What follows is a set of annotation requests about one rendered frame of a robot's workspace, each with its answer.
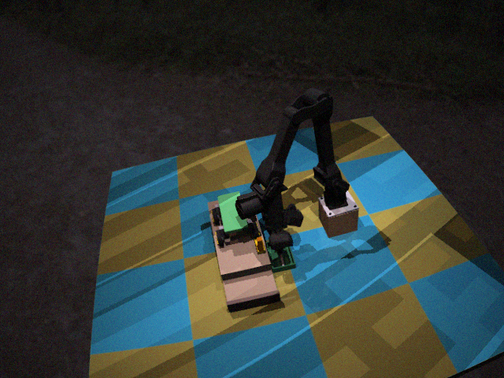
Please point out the tan sloped ramp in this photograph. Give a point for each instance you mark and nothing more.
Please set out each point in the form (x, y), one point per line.
(247, 276)

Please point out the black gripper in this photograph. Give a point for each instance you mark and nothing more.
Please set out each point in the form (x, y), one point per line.
(278, 237)

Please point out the green trolley with black wheels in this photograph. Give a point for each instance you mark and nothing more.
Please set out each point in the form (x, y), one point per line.
(231, 221)

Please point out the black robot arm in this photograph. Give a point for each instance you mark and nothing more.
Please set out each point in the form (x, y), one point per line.
(272, 170)

